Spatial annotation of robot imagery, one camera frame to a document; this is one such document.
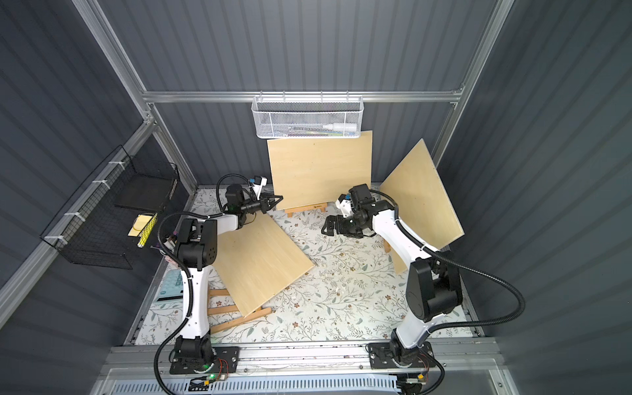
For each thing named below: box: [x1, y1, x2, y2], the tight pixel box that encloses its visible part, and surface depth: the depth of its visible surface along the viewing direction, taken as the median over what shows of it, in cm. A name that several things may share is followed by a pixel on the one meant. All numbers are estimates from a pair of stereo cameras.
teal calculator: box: [155, 269, 184, 303], surface depth 88 cm
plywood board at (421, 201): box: [379, 138, 465, 275], surface depth 83 cm
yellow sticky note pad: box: [127, 213, 154, 237], surface depth 76 cm
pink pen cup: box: [162, 230, 179, 254], surface depth 88 cm
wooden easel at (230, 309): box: [207, 287, 273, 335], surface depth 82 cm
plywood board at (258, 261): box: [212, 211, 316, 318], surface depth 93 cm
